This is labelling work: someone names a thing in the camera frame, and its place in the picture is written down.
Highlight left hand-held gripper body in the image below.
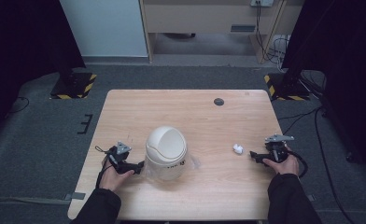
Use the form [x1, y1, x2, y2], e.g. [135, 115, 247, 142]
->
[105, 141, 135, 175]

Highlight clear plastic bag liner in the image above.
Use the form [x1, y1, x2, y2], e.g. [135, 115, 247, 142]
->
[142, 153, 202, 182]

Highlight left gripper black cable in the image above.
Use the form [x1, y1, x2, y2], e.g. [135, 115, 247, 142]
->
[94, 145, 114, 189]

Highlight black floor cables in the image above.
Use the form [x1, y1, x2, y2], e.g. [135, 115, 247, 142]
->
[277, 70, 357, 224]

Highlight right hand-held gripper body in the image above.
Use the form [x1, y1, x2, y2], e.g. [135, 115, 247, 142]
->
[258, 133, 295, 164]

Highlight person's right hand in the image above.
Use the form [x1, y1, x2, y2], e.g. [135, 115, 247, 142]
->
[262, 146, 301, 177]

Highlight black curtain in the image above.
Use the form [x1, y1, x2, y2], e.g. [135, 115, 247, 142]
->
[0, 0, 87, 144]
[281, 0, 366, 181]

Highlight white panel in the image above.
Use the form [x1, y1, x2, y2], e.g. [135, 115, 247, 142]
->
[59, 0, 149, 58]

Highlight beige wooden desk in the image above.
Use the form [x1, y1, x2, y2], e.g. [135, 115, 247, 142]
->
[139, 0, 306, 64]

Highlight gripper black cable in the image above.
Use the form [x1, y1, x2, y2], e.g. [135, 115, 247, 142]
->
[94, 145, 114, 189]
[290, 150, 309, 179]

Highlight person's left hand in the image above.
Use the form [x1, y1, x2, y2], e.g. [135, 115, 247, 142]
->
[98, 156, 135, 192]

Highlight white swing-lid trash can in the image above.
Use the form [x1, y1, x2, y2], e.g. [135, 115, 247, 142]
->
[145, 125, 189, 181]

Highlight hanging black desk cables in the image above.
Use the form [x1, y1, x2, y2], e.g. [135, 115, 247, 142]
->
[254, 0, 291, 65]

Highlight black striped stand base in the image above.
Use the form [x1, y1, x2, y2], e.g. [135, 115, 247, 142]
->
[49, 72, 97, 101]
[263, 72, 312, 102]

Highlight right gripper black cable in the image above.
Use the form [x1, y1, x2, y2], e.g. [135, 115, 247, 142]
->
[290, 150, 309, 179]

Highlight white paper ball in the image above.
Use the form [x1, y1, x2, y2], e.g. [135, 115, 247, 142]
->
[232, 143, 245, 156]

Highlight thin black floor cable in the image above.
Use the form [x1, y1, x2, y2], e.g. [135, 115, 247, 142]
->
[5, 96, 30, 119]

